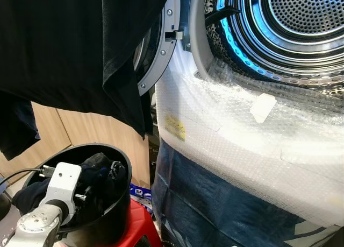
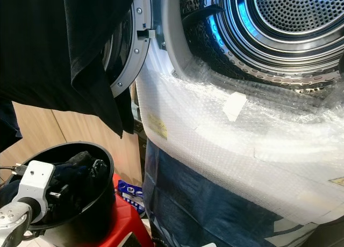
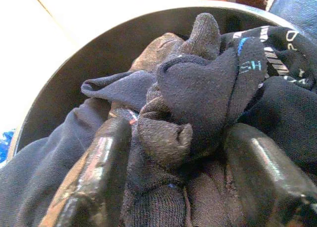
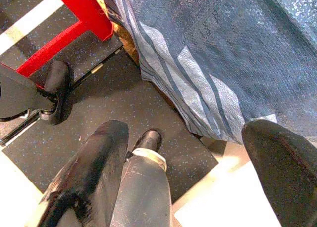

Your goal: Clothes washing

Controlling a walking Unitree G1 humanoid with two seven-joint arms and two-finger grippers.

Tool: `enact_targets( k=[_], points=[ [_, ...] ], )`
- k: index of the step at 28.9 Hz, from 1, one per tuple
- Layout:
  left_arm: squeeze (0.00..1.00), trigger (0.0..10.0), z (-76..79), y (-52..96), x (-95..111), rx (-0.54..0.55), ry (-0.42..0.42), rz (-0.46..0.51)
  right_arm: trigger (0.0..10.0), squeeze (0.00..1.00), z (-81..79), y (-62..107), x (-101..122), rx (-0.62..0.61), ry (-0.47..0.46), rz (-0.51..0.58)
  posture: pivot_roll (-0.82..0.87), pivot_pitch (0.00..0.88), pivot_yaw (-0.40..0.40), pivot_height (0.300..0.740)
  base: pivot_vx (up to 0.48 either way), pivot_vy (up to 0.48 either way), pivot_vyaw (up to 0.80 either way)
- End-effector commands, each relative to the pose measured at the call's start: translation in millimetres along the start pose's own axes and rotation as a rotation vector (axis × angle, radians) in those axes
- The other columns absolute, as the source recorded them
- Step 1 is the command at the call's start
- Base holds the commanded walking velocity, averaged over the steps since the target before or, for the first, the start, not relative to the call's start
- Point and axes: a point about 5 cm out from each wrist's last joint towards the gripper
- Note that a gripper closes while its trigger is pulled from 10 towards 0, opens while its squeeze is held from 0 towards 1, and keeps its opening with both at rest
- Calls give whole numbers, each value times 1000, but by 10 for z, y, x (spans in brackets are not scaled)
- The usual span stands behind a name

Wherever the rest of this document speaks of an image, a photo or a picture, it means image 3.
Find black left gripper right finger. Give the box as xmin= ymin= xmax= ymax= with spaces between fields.
xmin=224 ymin=123 xmax=317 ymax=227

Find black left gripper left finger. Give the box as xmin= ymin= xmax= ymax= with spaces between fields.
xmin=39 ymin=117 xmax=132 ymax=227

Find black sock with blue print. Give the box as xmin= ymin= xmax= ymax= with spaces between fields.
xmin=137 ymin=36 xmax=268 ymax=168

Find round grey laundry basket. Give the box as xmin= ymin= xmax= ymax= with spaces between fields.
xmin=9 ymin=6 xmax=280 ymax=161

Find blue white patterned cloth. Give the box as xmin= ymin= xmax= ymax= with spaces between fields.
xmin=0 ymin=130 xmax=16 ymax=166

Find black garment with white print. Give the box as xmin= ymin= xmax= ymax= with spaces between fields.
xmin=220 ymin=25 xmax=317 ymax=163

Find brown grey cloth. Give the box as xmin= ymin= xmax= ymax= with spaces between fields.
xmin=128 ymin=32 xmax=185 ymax=73

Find grey knitted sock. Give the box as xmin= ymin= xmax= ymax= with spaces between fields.
xmin=178 ymin=12 xmax=222 ymax=60

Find blue denim jeans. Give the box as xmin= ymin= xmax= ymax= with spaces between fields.
xmin=268 ymin=0 xmax=317 ymax=36

